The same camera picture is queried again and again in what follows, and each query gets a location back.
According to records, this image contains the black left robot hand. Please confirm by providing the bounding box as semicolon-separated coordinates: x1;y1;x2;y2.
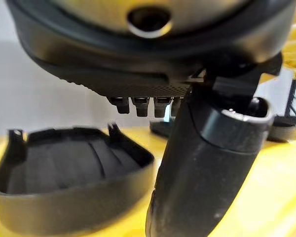
5;0;296;237

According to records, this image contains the black sole-shaped plastic part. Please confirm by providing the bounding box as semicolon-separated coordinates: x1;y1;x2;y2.
149;116;296;143
0;122;155;236

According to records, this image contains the black metal frame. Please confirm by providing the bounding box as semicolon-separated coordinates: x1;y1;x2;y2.
273;66;296;124

